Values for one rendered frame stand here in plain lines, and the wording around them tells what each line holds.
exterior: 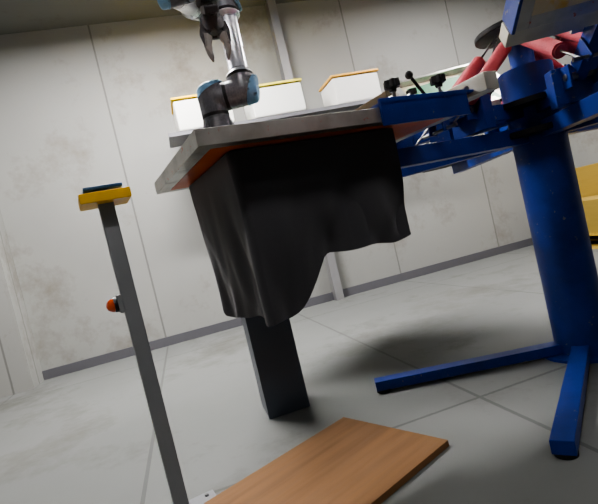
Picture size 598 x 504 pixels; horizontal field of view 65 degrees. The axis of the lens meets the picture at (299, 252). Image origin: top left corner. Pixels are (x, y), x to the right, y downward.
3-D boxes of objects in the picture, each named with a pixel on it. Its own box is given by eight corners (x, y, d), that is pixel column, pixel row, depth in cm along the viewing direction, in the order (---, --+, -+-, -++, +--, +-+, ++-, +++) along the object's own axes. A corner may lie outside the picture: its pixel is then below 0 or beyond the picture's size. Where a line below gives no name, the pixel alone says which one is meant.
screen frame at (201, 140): (197, 146, 100) (193, 129, 100) (156, 194, 153) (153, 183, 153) (468, 110, 133) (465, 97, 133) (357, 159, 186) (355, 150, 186)
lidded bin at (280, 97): (297, 122, 434) (291, 93, 433) (308, 109, 396) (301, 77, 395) (247, 131, 423) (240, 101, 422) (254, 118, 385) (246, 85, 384)
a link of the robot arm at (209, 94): (205, 121, 209) (198, 91, 208) (235, 113, 208) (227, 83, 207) (198, 115, 197) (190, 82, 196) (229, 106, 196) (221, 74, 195)
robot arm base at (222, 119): (202, 144, 208) (197, 122, 208) (236, 138, 212) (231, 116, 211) (204, 136, 193) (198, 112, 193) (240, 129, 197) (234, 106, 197)
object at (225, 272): (270, 329, 111) (227, 150, 110) (219, 317, 152) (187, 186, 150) (282, 325, 113) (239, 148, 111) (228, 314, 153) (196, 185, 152)
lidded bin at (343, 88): (368, 109, 450) (362, 83, 449) (384, 96, 414) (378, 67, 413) (324, 117, 440) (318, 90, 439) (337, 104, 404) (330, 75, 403)
